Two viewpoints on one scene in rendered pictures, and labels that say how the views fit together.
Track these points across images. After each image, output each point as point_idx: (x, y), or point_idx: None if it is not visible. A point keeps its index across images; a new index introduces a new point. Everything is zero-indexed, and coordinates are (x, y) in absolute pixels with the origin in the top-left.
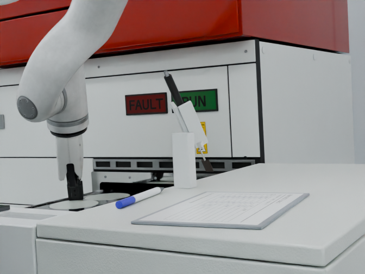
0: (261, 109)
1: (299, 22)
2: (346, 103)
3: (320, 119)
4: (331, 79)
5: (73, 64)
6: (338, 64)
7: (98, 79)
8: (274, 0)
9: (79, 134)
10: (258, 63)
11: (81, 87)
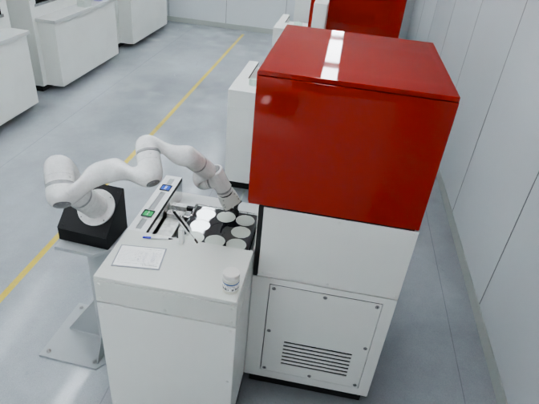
0: (260, 232)
1: (321, 204)
2: (396, 256)
3: (339, 253)
4: (368, 238)
5: (196, 182)
6: (387, 233)
7: None
8: (287, 191)
9: (222, 197)
10: (261, 216)
11: (217, 184)
